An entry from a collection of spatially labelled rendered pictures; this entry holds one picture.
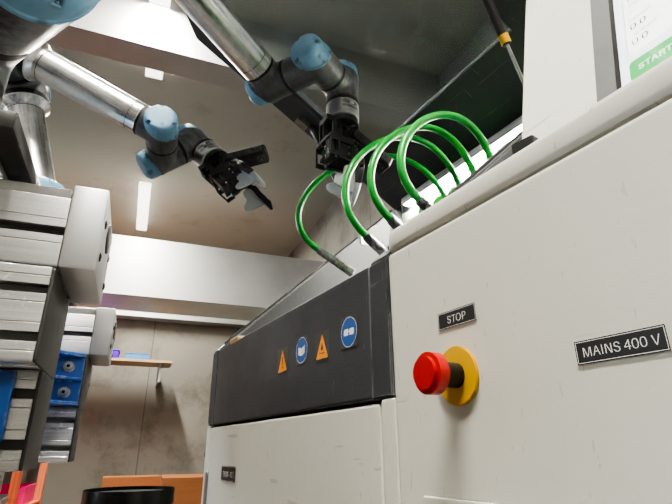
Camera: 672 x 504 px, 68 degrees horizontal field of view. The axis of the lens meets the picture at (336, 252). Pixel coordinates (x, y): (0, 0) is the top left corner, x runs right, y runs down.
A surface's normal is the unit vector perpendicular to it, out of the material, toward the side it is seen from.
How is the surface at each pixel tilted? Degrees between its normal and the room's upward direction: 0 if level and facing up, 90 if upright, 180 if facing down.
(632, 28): 76
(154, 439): 90
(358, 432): 90
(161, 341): 90
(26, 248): 90
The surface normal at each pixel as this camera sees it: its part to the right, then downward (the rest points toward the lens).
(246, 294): 0.37, -0.35
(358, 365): -0.87, -0.18
